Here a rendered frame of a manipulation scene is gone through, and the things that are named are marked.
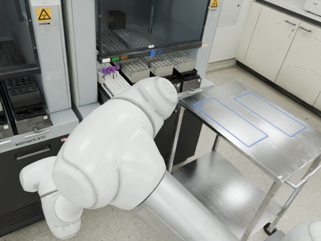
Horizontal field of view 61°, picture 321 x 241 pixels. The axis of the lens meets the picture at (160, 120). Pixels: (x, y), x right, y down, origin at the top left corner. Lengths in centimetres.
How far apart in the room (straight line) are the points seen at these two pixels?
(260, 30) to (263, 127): 233
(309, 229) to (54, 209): 76
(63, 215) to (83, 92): 61
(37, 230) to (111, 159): 143
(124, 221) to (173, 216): 130
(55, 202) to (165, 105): 58
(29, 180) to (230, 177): 119
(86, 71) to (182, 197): 91
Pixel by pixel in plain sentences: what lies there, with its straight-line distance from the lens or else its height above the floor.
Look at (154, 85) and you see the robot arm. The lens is 57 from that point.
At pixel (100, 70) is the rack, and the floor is 86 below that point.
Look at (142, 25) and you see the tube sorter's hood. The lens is 133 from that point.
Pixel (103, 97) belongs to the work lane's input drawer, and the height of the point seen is 80.
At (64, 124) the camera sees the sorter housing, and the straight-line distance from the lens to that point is 132.
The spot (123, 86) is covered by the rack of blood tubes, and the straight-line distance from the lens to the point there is 132.
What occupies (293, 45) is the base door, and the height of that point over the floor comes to 56.
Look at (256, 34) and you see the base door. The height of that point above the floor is 49.
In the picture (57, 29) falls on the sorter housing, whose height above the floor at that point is 113.
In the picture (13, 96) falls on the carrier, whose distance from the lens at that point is 127.
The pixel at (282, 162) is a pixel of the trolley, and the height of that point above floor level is 82.
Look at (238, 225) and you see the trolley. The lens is 161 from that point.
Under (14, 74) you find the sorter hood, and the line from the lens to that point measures 121.
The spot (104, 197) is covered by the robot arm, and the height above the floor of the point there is 118.
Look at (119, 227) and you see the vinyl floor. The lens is 180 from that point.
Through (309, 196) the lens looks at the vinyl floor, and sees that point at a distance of 238.
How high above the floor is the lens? 156
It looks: 38 degrees down
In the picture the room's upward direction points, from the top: 9 degrees clockwise
